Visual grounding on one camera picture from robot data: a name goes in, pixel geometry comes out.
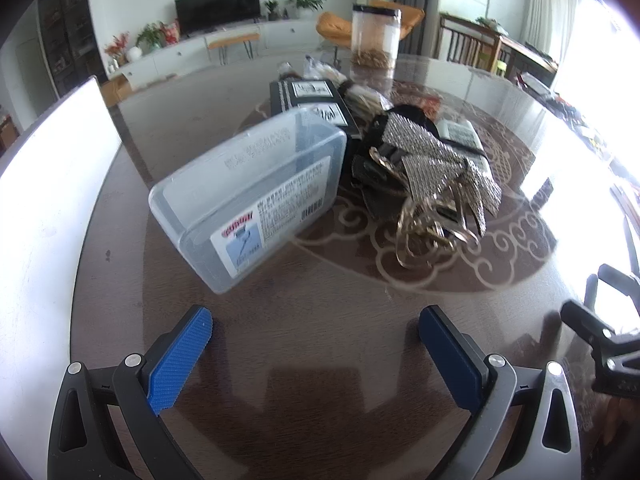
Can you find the bushy green potted plant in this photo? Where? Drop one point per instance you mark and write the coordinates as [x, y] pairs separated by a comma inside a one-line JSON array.
[[150, 35]]

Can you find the large green potted plant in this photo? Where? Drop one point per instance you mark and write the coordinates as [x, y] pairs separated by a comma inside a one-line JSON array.
[[305, 0]]

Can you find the clear plastic packet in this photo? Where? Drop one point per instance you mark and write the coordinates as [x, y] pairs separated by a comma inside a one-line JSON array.
[[320, 67]]

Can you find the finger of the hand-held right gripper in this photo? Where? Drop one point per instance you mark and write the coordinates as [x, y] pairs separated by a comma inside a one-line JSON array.
[[585, 320], [620, 280]]

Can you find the clear jar with black lid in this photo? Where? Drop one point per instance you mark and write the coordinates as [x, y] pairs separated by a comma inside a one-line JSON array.
[[375, 35]]

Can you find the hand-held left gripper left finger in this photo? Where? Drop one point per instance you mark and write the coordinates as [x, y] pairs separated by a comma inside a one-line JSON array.
[[177, 360]]

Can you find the black leather pouch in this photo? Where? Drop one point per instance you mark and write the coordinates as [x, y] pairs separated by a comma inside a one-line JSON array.
[[372, 185]]

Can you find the small green potted plant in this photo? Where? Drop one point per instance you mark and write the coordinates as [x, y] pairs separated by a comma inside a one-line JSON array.
[[271, 9]]

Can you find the white television cabinet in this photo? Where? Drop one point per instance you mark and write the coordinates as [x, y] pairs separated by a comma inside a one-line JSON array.
[[170, 57]]

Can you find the orange lounge chair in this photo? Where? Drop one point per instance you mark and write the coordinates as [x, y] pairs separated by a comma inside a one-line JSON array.
[[335, 27]]

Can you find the cardboard box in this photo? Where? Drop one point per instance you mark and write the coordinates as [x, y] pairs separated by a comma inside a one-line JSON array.
[[116, 91]]

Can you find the silver rhinestone belt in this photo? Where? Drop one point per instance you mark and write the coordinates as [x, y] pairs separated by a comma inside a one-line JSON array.
[[425, 145]]

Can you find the wooden side table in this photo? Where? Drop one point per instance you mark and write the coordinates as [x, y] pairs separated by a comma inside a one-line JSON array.
[[530, 57]]

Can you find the red flower bouquet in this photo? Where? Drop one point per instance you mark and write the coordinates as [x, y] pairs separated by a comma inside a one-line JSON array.
[[116, 47]]

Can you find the dark display cabinet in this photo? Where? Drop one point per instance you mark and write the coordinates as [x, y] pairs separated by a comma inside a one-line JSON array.
[[70, 35]]

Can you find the red gift bag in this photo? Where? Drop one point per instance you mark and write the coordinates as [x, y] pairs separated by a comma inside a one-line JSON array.
[[171, 32]]

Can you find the clear plastic storage box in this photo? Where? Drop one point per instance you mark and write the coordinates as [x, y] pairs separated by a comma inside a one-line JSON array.
[[250, 185]]

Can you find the white round vase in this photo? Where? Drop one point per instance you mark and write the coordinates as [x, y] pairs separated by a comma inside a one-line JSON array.
[[135, 53]]

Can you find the black box with white label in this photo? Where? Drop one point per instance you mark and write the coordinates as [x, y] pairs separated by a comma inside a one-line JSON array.
[[282, 95], [350, 122]]

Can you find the white board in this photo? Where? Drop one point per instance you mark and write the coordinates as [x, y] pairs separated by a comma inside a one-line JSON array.
[[45, 210]]

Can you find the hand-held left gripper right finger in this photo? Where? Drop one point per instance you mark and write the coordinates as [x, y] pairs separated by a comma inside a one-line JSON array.
[[452, 360]]

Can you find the black television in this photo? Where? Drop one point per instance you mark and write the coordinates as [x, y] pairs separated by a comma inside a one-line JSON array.
[[217, 7]]

